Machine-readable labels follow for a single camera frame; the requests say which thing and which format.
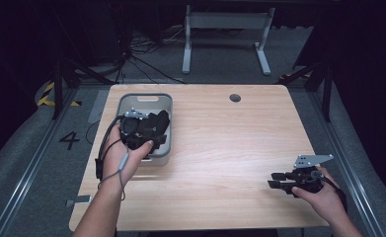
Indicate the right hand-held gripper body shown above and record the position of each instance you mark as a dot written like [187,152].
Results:
[307,179]

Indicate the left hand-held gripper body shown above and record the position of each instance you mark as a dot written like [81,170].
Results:
[133,130]

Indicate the black glove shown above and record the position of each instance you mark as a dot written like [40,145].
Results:
[156,123]

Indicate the grey plastic bin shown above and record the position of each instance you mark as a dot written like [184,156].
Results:
[147,102]

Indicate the person's right hand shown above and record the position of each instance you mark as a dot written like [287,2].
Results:
[325,199]

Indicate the person's left hand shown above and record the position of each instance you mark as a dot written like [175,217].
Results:
[118,161]

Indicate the black metal stand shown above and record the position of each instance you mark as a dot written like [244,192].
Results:
[327,89]
[58,92]

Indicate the yellow black floor tape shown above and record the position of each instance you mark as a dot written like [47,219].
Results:
[46,95]

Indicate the small metal bracket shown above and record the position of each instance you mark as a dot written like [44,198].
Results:
[82,199]

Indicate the white metal table frame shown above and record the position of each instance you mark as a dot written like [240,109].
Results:
[226,21]

